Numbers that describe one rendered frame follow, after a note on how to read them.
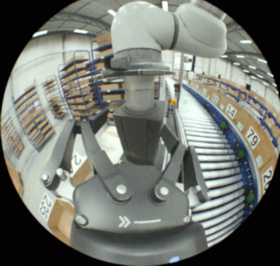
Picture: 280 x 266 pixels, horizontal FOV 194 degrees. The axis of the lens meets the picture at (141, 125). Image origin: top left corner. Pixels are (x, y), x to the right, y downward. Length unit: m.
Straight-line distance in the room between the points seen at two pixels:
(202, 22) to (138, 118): 0.34
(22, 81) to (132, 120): 9.16
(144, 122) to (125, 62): 0.18
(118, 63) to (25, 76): 9.14
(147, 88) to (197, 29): 0.23
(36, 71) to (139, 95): 9.32
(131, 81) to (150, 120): 0.13
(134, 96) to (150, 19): 0.23
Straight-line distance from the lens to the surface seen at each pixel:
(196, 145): 0.71
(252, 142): 0.89
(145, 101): 0.27
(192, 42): 0.29
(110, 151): 0.60
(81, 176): 0.54
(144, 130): 0.27
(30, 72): 9.37
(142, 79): 0.25
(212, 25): 0.29
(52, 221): 0.70
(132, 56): 0.23
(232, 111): 1.08
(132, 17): 0.27
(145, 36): 0.24
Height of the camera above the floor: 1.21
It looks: 37 degrees down
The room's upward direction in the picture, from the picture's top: 3 degrees counter-clockwise
